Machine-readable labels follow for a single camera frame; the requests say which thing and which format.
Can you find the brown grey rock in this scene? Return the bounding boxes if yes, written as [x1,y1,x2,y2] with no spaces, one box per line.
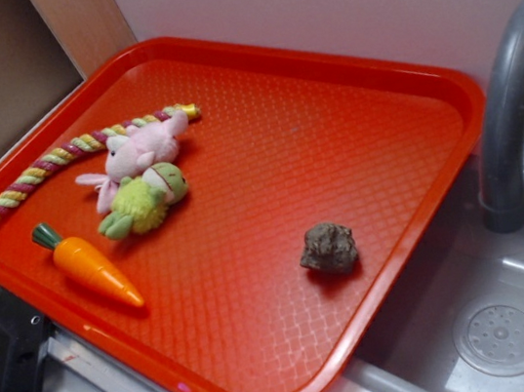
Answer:
[300,221,359,275]

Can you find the red plastic tray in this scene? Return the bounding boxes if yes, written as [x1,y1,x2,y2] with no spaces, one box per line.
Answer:
[0,38,484,392]

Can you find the green plush frog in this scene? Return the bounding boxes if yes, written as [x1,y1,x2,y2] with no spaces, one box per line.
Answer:
[99,162,189,241]

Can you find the pink plush bunny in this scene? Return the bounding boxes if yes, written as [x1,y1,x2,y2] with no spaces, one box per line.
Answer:
[75,107,190,215]

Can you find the orange toy carrot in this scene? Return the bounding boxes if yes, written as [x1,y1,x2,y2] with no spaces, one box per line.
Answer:
[31,222,145,308]

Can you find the grey toy faucet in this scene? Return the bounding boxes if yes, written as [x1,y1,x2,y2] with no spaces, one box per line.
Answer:
[479,0,524,233]

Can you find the grey toy sink basin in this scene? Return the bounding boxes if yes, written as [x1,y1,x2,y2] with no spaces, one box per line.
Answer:
[345,162,524,392]

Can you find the wooden board panel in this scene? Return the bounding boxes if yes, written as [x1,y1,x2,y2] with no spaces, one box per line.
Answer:
[29,0,138,78]

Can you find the multicolour twisted rope toy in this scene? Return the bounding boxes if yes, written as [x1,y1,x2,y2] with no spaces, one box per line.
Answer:
[0,103,201,220]

